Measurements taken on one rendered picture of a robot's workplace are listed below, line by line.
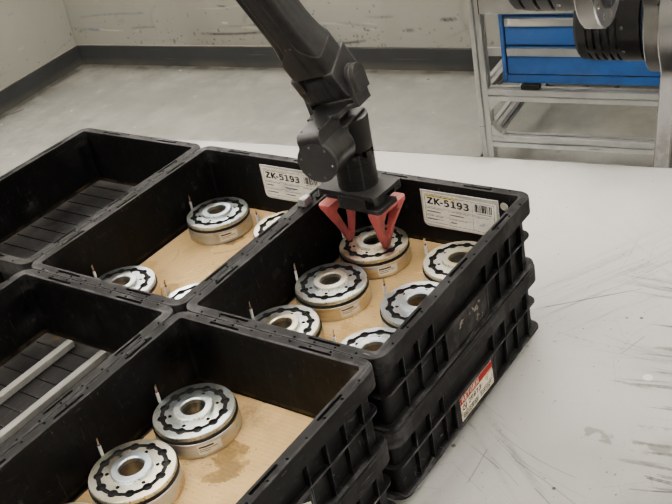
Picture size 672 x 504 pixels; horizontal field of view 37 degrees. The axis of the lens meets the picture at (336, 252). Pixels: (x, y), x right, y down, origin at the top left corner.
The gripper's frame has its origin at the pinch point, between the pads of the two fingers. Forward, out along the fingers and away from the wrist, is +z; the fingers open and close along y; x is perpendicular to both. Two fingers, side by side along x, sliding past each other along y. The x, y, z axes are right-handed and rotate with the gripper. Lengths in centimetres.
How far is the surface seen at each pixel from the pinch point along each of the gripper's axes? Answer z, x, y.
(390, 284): 4.0, -4.2, 5.9
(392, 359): -4.7, -27.7, 22.7
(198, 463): 4.0, -44.2, 5.0
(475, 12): 31, 169, -78
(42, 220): 4, -9, -65
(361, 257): 1.2, -3.3, 0.8
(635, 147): 76, 177, -31
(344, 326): 4.0, -15.2, 5.5
